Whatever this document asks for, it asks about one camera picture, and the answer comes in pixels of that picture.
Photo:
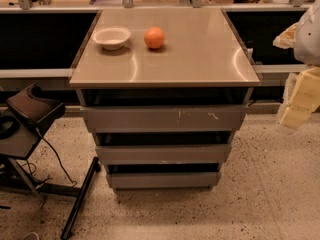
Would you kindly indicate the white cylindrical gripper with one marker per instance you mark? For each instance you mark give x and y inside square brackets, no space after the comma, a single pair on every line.
[308,40]

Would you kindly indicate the dark stand with tray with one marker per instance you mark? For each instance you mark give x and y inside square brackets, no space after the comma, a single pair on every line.
[23,126]

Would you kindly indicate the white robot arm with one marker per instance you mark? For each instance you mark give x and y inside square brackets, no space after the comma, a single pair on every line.
[304,38]

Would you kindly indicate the grey middle drawer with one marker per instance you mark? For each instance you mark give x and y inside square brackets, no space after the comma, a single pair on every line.
[167,154]

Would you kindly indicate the white bowl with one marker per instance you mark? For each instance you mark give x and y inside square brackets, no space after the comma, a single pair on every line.
[111,38]

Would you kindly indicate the grey drawer cabinet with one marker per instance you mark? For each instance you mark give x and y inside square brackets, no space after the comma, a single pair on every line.
[202,62]

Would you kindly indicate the black floor bar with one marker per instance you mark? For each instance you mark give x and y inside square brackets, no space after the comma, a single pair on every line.
[94,167]

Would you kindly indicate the grey top drawer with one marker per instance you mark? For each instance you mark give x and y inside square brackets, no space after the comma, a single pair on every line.
[156,119]

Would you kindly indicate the orange fruit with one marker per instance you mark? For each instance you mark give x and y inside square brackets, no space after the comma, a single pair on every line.
[154,38]

